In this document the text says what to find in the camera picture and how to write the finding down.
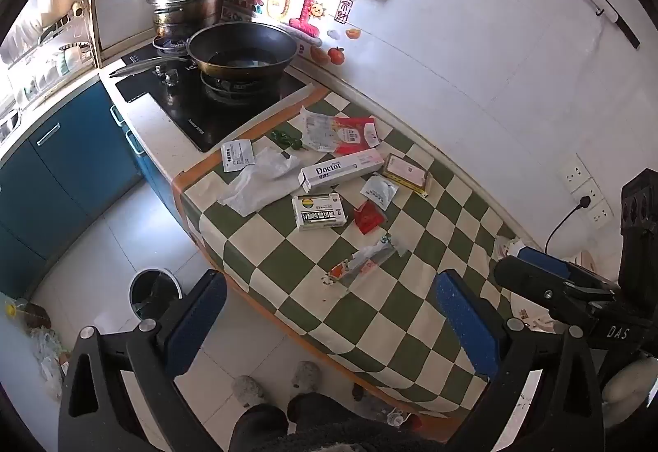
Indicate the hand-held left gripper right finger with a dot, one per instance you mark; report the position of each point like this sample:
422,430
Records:
465,328

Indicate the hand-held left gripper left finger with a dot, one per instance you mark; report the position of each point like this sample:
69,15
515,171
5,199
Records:
195,328

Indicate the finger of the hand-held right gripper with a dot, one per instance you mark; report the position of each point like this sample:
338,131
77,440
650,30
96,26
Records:
550,262
529,282

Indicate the red and clear plastic bag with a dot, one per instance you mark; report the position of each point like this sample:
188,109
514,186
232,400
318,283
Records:
349,133

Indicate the black trash bin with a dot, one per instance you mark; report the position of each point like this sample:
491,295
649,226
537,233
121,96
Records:
151,292

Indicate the white crumpled paper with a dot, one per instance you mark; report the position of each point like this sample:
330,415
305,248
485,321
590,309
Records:
509,245

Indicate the grey fluffy slipper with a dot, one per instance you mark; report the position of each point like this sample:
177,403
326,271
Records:
307,375
248,388

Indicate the white round object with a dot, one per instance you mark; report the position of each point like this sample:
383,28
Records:
627,385

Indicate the clear plastic wrapper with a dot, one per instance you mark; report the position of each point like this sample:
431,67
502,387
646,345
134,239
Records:
367,261

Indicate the green checkered tablecloth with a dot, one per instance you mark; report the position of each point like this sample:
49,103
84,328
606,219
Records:
318,308

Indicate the red crumpled wrapper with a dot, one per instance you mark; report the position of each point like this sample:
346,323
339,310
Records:
368,218

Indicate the person's dark trouser legs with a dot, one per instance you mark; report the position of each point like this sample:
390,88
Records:
308,423

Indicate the clear plastic bags heap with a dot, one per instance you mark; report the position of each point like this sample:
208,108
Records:
46,354

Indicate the crumpled white plastic bag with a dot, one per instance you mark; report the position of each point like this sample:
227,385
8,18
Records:
257,184

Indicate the white sachet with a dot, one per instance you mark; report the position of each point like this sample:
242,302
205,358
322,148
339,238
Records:
379,191

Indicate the pink and gold box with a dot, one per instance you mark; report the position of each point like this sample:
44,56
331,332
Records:
406,173

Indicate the green and white medicine box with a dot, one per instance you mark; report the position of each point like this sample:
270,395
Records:
318,211

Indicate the small white printed packet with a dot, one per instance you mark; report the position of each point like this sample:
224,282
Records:
237,155

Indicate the blue drawer front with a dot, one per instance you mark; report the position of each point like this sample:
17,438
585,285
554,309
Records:
138,148

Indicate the white toothpaste box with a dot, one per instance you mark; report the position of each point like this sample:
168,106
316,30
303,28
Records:
339,170

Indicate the green candy wrapper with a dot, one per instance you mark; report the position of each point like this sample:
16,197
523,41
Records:
285,139

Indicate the blue kitchen cabinet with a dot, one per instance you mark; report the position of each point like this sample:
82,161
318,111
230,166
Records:
51,169

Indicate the black gas stove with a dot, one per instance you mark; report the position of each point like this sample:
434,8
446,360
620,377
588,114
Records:
190,110

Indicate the black frying pan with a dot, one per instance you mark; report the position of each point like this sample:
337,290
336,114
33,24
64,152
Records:
241,51

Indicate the dish rack with bowls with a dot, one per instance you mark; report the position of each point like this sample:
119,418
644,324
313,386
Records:
49,64

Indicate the white wall socket panel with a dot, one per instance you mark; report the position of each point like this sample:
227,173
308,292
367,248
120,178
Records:
586,187

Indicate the red character wall sticker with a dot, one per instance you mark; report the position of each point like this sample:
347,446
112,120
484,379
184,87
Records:
343,11

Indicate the pink stick wall sticker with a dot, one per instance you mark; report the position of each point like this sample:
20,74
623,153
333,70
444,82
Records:
307,17

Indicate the yellow frame wall sticker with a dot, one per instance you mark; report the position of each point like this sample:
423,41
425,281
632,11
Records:
280,2

